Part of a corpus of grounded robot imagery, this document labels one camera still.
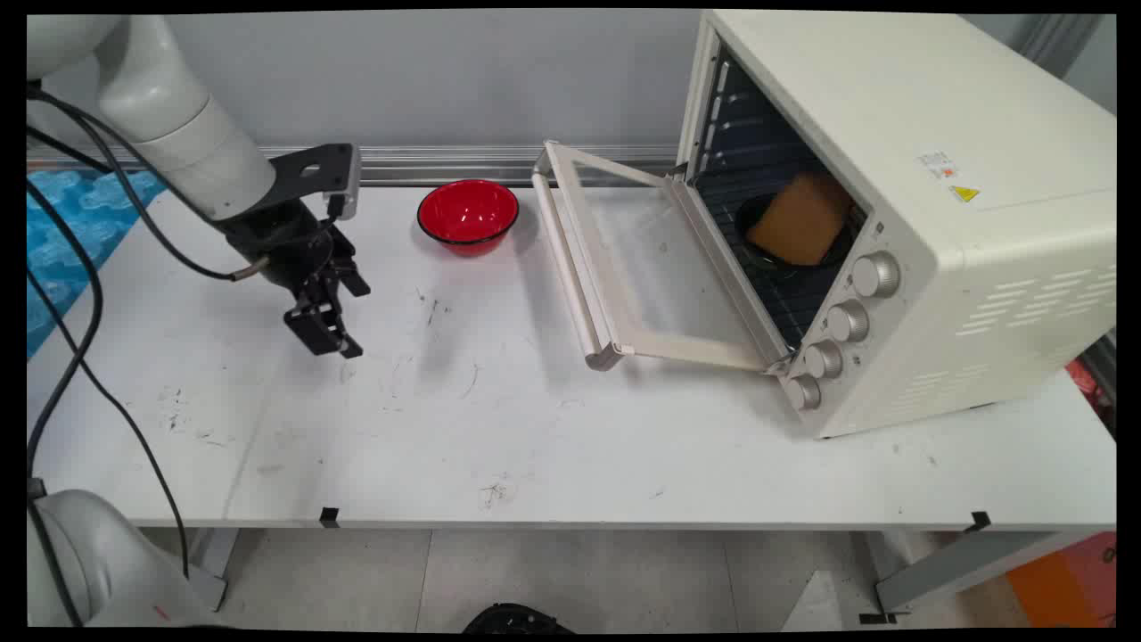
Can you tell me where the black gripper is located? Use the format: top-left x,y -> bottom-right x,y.
218,200 -> 373,360

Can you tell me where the glass oven door with handle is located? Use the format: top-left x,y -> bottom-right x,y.
531,140 -> 796,375

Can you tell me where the red bowl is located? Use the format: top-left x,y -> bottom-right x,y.
416,179 -> 521,257

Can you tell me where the grey metal table leg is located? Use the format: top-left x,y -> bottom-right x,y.
185,528 -> 243,613
874,531 -> 1075,616

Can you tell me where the black round object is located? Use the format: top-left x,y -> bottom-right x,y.
462,603 -> 577,635

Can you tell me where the black round pan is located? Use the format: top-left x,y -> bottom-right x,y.
735,193 -> 862,279

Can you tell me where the brown bread slice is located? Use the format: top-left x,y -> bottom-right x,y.
746,171 -> 855,268

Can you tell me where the large silver oven knob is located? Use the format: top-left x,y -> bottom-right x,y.
851,251 -> 902,300

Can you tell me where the cream toaster oven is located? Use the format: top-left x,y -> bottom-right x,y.
675,11 -> 1117,440

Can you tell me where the red object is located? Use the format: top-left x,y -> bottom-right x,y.
1064,357 -> 1116,433

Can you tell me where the orange box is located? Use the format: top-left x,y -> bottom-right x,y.
1006,532 -> 1117,629

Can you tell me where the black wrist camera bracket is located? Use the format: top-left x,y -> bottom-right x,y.
266,144 -> 363,222

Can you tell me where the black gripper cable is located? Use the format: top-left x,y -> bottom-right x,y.
27,87 -> 271,580

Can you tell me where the black camera cable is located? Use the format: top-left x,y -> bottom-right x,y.
27,125 -> 104,478

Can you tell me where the wire oven rack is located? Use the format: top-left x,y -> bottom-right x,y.
753,259 -> 843,350

